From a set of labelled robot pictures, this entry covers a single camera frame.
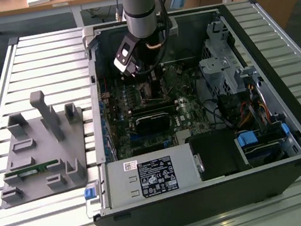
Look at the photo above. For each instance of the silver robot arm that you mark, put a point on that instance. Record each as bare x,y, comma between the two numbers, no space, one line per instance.
139,5

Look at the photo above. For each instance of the black RAM slot bank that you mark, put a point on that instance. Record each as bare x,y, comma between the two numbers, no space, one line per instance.
129,81

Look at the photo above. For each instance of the CPU socket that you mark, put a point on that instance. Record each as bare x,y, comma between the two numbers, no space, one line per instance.
142,92

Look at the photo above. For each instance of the black RAM stick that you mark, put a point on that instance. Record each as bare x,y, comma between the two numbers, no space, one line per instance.
152,107

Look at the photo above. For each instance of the green motherboard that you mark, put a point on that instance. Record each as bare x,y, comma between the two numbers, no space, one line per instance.
189,104

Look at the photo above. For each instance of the black graphics card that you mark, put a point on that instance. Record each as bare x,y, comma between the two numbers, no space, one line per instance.
152,125

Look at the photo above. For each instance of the silver metal drive cage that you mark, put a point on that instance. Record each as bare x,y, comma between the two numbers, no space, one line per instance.
219,79

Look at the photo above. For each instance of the silver chipset heat sink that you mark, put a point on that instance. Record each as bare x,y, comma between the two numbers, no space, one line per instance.
184,136

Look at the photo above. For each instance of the white barcode sticker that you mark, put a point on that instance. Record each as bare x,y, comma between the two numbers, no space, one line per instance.
130,165

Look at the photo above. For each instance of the black plastic shroud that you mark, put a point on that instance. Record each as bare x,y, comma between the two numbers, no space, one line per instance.
217,154

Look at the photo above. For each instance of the black rating label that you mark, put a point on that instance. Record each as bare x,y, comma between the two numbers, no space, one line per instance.
158,177

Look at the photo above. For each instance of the blue disk carrier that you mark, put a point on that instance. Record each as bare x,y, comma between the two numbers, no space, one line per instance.
246,139

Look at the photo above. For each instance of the grey power supply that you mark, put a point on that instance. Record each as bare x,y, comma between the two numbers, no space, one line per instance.
122,186

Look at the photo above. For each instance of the grey parts rack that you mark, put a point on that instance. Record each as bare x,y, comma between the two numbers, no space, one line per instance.
45,152

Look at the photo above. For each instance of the blue case latch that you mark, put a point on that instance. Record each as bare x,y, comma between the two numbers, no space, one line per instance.
90,193

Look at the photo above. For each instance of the green RAM stick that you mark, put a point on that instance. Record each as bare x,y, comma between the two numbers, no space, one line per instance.
41,166

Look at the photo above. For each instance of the black disk drive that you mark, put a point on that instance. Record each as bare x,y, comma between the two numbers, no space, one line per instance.
262,152

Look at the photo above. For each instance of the small blue clip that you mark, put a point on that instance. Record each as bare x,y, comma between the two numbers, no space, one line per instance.
285,129

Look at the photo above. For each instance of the black open PC case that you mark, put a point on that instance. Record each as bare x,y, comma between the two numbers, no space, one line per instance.
183,213

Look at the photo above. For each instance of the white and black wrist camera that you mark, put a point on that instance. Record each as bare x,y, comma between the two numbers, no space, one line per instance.
125,52

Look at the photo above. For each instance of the silver metal support bracket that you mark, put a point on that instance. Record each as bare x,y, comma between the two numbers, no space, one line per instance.
247,70

